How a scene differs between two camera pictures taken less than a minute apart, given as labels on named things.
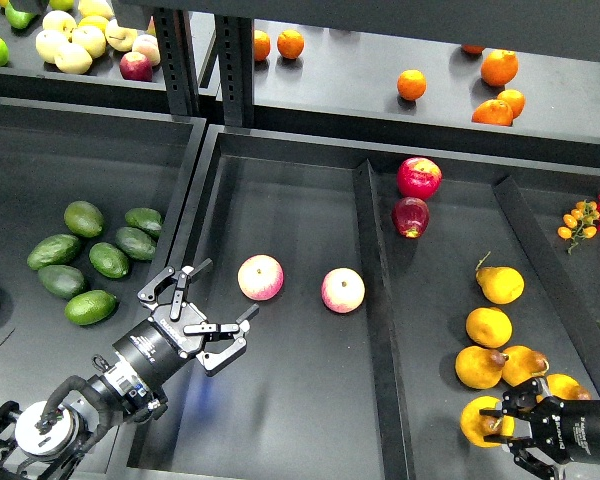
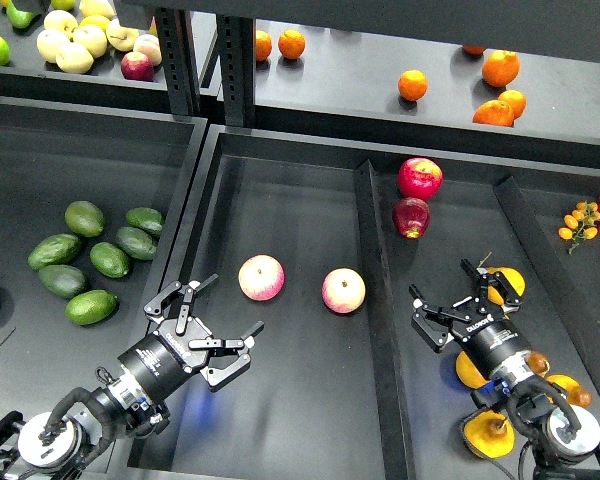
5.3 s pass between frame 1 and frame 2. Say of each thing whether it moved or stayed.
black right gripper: moved
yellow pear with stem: moved
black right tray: stayed
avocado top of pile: stayed
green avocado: stayed
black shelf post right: stayed
